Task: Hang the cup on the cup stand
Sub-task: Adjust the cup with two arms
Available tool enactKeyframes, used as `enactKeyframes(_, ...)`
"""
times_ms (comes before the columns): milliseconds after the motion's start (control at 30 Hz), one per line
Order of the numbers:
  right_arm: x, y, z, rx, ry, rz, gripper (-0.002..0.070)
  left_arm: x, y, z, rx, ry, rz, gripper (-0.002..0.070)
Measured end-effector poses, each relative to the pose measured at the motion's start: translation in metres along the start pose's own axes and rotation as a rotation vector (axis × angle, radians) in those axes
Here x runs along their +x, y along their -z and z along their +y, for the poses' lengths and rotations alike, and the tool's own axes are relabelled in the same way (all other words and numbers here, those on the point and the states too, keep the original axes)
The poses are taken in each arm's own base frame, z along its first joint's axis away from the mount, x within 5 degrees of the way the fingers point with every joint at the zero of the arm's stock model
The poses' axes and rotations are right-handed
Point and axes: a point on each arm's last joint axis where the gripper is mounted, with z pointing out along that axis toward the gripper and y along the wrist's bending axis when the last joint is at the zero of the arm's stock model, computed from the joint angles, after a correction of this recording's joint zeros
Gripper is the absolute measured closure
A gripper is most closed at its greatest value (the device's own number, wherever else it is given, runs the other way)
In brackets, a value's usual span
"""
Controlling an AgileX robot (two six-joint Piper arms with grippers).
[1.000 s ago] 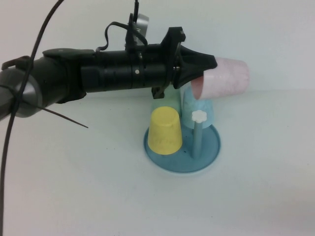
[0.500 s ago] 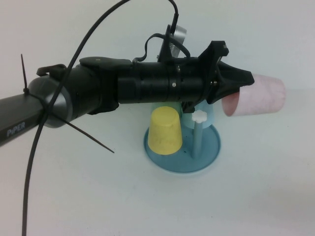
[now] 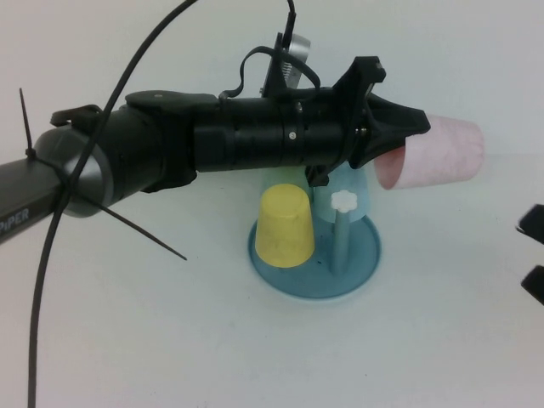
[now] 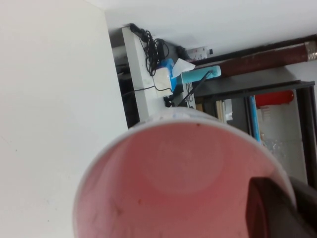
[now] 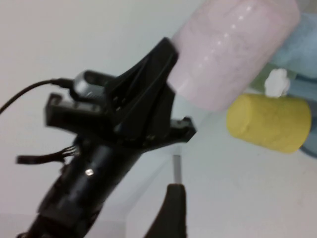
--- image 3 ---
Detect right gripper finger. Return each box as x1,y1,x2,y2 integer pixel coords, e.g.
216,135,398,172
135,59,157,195
515,203,544,246
520,264,544,306

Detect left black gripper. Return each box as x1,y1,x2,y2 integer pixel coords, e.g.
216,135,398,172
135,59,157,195
302,54,433,189

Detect pink plastic cup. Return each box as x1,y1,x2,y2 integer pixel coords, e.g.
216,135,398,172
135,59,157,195
372,113,486,191

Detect light blue plastic cup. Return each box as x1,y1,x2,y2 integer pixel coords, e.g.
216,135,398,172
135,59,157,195
313,165,370,224

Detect yellow plastic cup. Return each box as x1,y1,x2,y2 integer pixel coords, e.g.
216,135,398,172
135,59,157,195
253,183,316,269

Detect blue cup stand tray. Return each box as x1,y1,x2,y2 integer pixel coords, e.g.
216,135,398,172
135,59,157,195
246,190,383,303

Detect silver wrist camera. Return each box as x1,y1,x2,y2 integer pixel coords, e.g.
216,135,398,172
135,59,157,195
278,33,312,93

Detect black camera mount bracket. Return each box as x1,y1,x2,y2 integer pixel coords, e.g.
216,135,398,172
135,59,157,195
258,31,298,101

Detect thin black gripper wire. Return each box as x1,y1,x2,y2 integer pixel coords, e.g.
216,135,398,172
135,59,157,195
220,44,326,101

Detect black cable tie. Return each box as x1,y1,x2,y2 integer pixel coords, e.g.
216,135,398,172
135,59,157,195
59,182,188,261
19,88,65,188

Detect black rubber loop strap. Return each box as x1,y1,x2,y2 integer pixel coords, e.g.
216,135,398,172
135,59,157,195
49,104,105,128

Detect thick black cable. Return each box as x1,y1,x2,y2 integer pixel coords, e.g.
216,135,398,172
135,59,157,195
27,0,298,408

